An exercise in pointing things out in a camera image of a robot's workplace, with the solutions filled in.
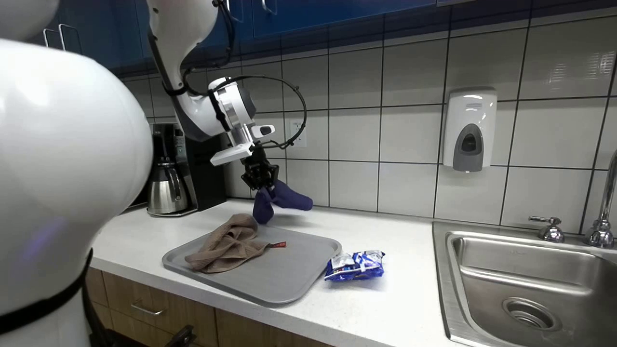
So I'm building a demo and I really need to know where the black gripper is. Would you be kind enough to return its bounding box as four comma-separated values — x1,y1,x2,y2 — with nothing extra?
241,142,282,192

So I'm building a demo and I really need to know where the navy blue towel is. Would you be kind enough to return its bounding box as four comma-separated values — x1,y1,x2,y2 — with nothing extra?
251,178,315,225

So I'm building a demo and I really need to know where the brown towel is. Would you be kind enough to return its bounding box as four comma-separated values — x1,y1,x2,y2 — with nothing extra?
183,211,289,275

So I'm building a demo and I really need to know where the grey plastic tray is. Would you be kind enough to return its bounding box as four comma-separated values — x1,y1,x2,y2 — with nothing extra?
160,219,343,308

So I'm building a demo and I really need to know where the black coffee maker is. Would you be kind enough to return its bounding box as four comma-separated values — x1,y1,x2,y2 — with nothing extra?
151,121,228,217

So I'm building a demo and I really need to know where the blue white snack packet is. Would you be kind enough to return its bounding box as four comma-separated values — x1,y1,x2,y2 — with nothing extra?
322,248,388,284

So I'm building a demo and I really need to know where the wooden base cabinet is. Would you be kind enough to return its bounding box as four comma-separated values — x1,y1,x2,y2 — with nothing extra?
83,265,336,347

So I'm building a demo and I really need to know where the blue upper cabinet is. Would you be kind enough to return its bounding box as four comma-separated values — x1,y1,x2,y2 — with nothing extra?
37,0,617,74

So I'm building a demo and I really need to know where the stainless steel sink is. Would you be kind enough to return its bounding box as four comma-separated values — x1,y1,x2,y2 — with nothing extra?
430,219,617,347

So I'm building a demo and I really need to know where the chrome sink faucet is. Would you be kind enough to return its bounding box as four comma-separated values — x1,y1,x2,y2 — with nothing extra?
527,149,617,250

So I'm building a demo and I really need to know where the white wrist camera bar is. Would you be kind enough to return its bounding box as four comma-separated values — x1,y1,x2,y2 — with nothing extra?
209,121,276,167

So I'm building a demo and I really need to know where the white wall outlet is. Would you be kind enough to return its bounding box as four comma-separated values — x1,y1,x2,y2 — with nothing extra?
288,117,311,149

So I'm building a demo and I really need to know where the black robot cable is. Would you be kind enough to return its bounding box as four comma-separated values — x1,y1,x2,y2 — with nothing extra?
182,72,309,151

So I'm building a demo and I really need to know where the metal drawer handle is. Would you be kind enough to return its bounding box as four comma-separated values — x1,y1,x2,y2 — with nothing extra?
129,302,168,317

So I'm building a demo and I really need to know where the white wall soap dispenser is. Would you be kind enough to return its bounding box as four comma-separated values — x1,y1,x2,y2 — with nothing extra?
442,86,500,173

